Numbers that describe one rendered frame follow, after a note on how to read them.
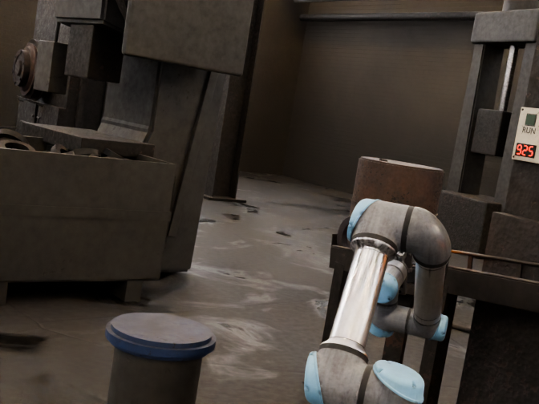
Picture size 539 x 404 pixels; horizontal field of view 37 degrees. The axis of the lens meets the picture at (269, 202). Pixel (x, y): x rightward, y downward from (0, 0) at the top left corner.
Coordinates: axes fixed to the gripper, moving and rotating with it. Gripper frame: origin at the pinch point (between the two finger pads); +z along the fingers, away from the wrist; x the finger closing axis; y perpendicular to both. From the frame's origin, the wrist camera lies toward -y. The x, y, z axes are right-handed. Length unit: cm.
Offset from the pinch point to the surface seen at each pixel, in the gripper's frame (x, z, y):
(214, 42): 153, 173, 26
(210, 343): 44, -51, -18
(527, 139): -27, 43, 31
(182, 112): 175, 178, -19
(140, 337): 59, -65, -13
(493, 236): -22.2, 33.6, -2.2
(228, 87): 323, 567, -96
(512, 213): -26.9, 39.1, 5.1
